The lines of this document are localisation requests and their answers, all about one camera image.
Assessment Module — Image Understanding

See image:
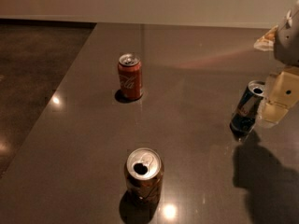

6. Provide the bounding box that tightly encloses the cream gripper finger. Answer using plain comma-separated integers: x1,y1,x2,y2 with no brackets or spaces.
257,66,299,128
253,25,278,51

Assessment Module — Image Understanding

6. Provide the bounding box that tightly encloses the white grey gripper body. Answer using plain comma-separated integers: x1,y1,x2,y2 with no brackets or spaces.
274,0,299,66

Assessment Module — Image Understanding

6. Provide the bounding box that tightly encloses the orange soda can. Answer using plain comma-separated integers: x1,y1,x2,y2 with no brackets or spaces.
124,147,164,205

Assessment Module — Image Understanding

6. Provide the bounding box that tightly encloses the blue silver energy drink can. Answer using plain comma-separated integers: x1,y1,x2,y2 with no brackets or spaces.
230,80,265,136

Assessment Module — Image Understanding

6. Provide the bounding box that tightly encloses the red coke can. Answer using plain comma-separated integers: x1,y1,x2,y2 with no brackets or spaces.
118,53,143,101

